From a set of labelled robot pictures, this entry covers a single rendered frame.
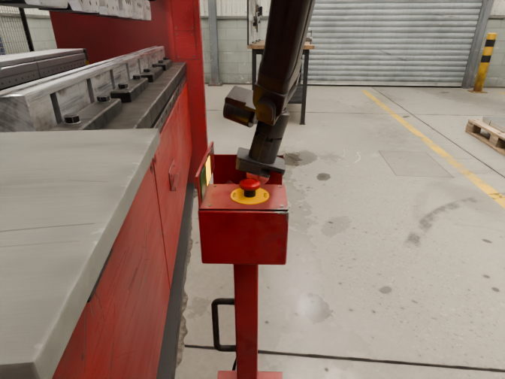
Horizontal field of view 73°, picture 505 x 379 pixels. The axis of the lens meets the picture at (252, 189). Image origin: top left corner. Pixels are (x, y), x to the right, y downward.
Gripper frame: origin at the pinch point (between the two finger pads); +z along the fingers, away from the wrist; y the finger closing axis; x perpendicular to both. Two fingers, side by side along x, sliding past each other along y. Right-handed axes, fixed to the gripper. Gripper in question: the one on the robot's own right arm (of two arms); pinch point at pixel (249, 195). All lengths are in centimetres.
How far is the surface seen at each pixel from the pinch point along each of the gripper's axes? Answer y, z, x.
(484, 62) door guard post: -397, -80, -591
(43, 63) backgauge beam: 72, -3, -50
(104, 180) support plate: 12, -25, 53
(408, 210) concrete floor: -115, 46, -127
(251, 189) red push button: 1.4, -7.3, 11.9
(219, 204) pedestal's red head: 6.3, -3.6, 13.8
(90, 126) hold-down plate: 33.0, -8.1, 4.9
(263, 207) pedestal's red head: -1.3, -5.7, 14.8
